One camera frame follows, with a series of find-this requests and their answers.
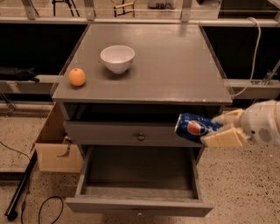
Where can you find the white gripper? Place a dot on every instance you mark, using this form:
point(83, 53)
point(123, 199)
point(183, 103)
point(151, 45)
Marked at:
point(258, 122)

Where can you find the blue pepsi can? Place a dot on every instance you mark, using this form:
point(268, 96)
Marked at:
point(194, 127)

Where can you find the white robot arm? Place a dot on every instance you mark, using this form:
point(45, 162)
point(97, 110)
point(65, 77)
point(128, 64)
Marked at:
point(277, 122)

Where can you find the grey wooden drawer cabinet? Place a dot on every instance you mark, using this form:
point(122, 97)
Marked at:
point(173, 72)

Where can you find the open grey middle drawer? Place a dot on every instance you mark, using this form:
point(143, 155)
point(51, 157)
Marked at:
point(139, 180)

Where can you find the grey upper drawer with knob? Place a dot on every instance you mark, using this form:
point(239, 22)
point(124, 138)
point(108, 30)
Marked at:
point(126, 134)

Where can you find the white ceramic bowl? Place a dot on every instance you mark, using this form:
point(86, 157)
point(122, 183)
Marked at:
point(117, 58)

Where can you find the yellow chair in background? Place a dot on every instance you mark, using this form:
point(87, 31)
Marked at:
point(123, 7)

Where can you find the orange fruit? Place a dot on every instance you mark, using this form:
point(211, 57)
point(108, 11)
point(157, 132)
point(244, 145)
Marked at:
point(77, 77)

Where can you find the brown cardboard box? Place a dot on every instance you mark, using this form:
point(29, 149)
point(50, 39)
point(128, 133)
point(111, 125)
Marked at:
point(55, 152)

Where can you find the black stool legs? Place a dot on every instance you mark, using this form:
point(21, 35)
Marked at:
point(69, 5)

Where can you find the black bag on ledge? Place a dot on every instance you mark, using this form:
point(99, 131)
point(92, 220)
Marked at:
point(17, 74)

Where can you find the black bar on floor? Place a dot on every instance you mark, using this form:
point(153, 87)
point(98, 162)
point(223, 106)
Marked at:
point(11, 212)

